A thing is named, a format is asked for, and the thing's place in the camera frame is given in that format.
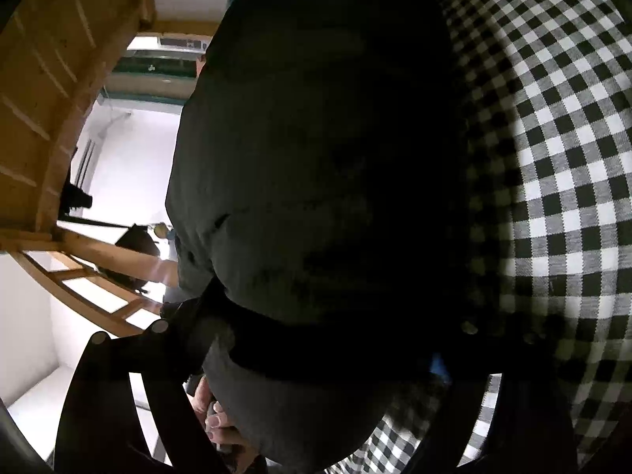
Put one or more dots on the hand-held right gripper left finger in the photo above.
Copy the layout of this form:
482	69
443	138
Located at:
98	405

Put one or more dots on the black bag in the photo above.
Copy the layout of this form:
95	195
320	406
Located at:
136	256

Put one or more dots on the black white checkered cloth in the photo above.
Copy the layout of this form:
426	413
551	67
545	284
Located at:
558	158

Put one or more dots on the green framed window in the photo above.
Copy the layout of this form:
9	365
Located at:
153	69

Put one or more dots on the black garment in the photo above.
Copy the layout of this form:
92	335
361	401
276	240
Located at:
316	158

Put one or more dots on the wooden bed frame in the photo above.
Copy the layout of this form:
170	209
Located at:
54	84

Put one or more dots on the small black object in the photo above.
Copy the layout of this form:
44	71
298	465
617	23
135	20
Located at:
76	196

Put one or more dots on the person's left hand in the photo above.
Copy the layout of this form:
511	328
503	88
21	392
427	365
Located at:
222	429

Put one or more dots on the person's left forearm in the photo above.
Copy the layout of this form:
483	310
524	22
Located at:
173	266

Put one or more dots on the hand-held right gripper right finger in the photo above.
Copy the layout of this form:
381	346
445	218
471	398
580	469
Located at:
439	368

